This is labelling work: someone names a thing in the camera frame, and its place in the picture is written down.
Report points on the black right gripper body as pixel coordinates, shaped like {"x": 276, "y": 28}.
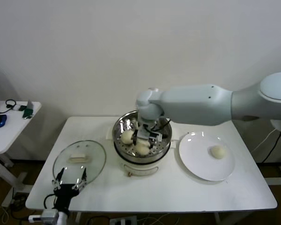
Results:
{"x": 147, "y": 130}

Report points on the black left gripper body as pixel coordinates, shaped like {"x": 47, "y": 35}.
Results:
{"x": 63, "y": 194}

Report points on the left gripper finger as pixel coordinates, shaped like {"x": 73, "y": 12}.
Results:
{"x": 56, "y": 182}
{"x": 83, "y": 181}

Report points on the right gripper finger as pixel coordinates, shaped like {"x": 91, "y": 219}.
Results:
{"x": 134, "y": 137}
{"x": 155, "y": 144}

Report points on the white steamed baozi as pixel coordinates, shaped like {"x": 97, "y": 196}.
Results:
{"x": 141, "y": 150}
{"x": 126, "y": 137}
{"x": 217, "y": 152}

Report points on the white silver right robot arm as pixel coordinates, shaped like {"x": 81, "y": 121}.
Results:
{"x": 201, "y": 105}

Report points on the stainless perforated steamer basket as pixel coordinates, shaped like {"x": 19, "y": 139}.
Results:
{"x": 121, "y": 146}

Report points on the cream electric cooking pot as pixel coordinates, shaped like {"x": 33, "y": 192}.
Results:
{"x": 140, "y": 167}

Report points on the white round plate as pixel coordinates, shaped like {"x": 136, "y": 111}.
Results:
{"x": 194, "y": 152}

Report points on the grey floor power strip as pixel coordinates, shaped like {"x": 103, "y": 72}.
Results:
{"x": 123, "y": 221}

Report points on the white side table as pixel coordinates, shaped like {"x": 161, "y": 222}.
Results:
{"x": 11, "y": 131}

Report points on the green grey hand tool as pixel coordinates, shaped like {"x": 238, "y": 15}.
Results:
{"x": 28, "y": 113}

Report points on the small white adapter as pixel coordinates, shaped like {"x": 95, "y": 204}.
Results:
{"x": 17, "y": 107}

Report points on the white desk with foot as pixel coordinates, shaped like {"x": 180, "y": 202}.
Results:
{"x": 275, "y": 180}

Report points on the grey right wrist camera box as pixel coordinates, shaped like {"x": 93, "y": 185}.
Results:
{"x": 154, "y": 136}

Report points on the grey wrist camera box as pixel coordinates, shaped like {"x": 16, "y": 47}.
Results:
{"x": 49, "y": 215}
{"x": 154, "y": 136}

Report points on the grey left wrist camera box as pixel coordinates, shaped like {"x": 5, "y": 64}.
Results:
{"x": 49, "y": 215}

